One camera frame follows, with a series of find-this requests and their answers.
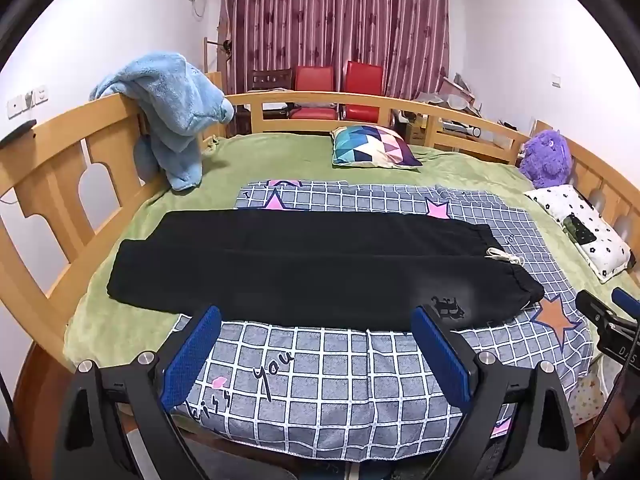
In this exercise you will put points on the white floral pillow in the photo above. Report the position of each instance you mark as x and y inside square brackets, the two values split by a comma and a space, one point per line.
[605, 245]

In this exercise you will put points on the wooden coat rack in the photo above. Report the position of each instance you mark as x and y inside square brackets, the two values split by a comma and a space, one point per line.
[207, 60]

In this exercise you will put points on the cardboard box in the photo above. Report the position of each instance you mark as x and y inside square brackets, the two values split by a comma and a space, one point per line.
[416, 132]

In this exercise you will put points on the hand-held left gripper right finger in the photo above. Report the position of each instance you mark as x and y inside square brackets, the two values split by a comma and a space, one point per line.
[440, 355]

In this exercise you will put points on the purple plush toy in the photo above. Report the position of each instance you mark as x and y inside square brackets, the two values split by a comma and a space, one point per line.
[545, 160]

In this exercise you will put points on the grey plaid star blanket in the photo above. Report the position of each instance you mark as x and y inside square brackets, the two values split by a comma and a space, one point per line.
[325, 385]

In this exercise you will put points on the black pants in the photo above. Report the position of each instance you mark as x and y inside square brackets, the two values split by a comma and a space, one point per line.
[300, 270]

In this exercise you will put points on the wooden bed frame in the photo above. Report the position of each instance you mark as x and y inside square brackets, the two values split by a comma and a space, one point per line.
[55, 160]

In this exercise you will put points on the dark green cloth item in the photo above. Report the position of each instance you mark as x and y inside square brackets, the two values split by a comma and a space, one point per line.
[580, 230]

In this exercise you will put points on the pile of bags and papers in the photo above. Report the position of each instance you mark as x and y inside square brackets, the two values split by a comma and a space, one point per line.
[450, 95]

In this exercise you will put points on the dark wooden chair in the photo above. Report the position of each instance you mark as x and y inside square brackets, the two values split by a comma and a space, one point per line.
[271, 80]

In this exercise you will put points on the green bed sheet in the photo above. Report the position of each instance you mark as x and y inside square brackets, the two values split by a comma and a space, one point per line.
[150, 200]

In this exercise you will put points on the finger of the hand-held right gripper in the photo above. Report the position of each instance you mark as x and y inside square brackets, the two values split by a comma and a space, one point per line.
[627, 305]
[597, 312]

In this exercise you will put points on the white wall socket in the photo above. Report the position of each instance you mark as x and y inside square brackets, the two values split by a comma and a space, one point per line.
[16, 106]
[42, 94]
[31, 98]

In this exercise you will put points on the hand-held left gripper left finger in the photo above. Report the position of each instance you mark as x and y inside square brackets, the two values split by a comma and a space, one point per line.
[192, 355]

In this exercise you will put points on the maroon striped curtain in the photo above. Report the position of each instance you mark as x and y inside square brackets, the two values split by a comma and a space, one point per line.
[330, 15]

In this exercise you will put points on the geometric patterned pillow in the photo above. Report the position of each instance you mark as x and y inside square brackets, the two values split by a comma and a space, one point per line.
[372, 146]

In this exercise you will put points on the yellow star cloth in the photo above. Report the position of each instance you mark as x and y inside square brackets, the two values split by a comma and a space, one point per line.
[587, 400]

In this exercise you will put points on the light blue fleece blanket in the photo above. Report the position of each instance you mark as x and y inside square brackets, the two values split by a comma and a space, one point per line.
[170, 105]

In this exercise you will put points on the red chair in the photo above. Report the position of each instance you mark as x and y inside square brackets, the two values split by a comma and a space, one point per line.
[364, 77]
[314, 80]

